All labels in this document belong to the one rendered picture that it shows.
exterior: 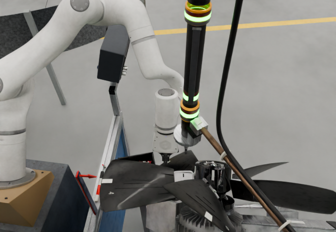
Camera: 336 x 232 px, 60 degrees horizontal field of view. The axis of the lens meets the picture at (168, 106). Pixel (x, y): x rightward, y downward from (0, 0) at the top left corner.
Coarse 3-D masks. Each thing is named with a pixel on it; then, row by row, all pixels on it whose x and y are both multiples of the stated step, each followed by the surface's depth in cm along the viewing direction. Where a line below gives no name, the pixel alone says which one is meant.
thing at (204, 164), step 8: (208, 160) 99; (200, 168) 90; (208, 168) 89; (216, 168) 88; (224, 168) 89; (200, 176) 90; (208, 176) 89; (216, 176) 88; (224, 176) 89; (216, 184) 88; (224, 184) 89; (216, 192) 88; (224, 192) 89; (224, 200) 90; (232, 200) 92; (224, 208) 87; (232, 208) 90
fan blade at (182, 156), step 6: (174, 156) 126; (180, 156) 123; (186, 156) 120; (192, 156) 116; (168, 162) 123; (174, 162) 119; (180, 162) 116; (186, 162) 113; (192, 162) 111; (174, 168) 115; (180, 168) 112; (186, 168) 110; (192, 168) 107
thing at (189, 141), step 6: (192, 120) 65; (180, 126) 75; (192, 126) 65; (198, 126) 64; (204, 126) 64; (174, 132) 74; (180, 132) 74; (192, 132) 66; (198, 132) 65; (174, 138) 73; (180, 138) 73; (186, 138) 73; (192, 138) 69; (198, 138) 70; (180, 144) 72; (186, 144) 71; (192, 144) 71
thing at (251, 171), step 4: (264, 164) 105; (268, 164) 106; (272, 164) 108; (276, 164) 109; (280, 164) 111; (248, 168) 102; (252, 168) 103; (256, 168) 105; (260, 168) 108; (264, 168) 110; (268, 168) 113; (248, 172) 106; (252, 172) 109; (256, 172) 112; (260, 172) 117; (252, 176) 119
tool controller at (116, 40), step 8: (112, 32) 138; (120, 32) 139; (104, 40) 132; (112, 40) 134; (120, 40) 135; (128, 40) 139; (104, 48) 129; (112, 48) 130; (120, 48) 132; (104, 56) 131; (112, 56) 131; (120, 56) 130; (104, 64) 135; (112, 64) 134; (120, 64) 134; (104, 72) 139; (112, 72) 138; (120, 72) 138; (112, 80) 142
